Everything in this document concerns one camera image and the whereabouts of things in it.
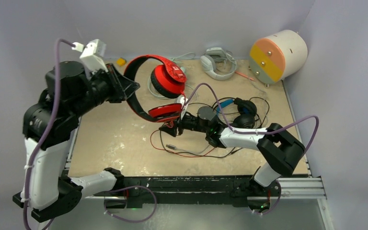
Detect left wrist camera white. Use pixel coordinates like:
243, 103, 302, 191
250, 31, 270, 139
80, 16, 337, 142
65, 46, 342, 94
72, 39, 108, 73

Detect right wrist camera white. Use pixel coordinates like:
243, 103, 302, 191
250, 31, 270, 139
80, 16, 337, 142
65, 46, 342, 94
176, 95, 188, 119

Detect mint green headphones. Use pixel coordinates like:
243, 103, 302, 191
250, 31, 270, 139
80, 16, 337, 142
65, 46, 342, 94
150, 58, 187, 99

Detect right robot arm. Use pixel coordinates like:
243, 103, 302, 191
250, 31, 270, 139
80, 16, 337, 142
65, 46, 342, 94
159, 106, 306, 195

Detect yellow small block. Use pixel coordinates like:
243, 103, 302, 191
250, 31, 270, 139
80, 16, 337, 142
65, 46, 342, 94
115, 57, 127, 67

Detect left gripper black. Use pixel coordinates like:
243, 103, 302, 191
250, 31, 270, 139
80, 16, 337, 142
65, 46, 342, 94
69, 62, 139, 118

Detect round pastel drawer cabinet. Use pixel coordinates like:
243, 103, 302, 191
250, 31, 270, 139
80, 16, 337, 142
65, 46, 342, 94
249, 30, 308, 85

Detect orange pen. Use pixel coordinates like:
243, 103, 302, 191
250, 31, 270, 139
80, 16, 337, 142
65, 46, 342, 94
234, 71, 255, 81

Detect red headphones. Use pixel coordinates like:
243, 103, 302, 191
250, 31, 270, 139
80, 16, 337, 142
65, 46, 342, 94
124, 55, 187, 123

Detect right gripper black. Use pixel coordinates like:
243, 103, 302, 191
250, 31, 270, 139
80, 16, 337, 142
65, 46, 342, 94
159, 108, 209, 138

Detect black blue headphones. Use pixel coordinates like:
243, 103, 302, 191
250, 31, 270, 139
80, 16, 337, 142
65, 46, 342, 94
220, 97, 257, 128

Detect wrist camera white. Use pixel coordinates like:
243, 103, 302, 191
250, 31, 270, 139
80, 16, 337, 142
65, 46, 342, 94
72, 39, 108, 73
176, 95, 188, 119

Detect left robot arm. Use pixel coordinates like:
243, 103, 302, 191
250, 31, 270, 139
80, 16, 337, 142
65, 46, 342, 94
12, 61, 139, 223

